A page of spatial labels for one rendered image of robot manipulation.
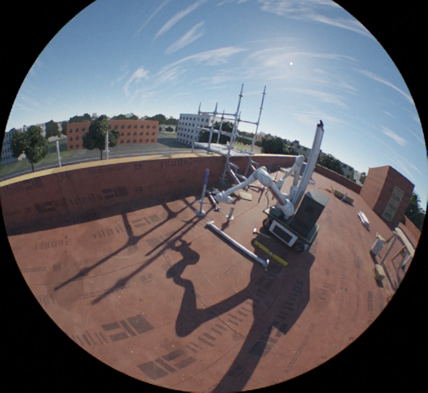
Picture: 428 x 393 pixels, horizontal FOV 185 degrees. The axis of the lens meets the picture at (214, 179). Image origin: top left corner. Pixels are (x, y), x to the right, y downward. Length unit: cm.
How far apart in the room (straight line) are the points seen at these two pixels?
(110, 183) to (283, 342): 289
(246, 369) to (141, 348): 81
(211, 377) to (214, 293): 90
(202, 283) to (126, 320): 84
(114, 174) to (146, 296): 168
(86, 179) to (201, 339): 231
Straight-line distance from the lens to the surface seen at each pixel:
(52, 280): 197
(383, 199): 1054
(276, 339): 157
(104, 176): 222
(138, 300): 143
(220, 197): 155
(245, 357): 146
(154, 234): 182
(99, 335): 153
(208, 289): 145
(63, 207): 259
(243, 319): 145
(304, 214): 193
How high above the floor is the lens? 134
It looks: 22 degrees down
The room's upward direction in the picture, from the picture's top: 11 degrees clockwise
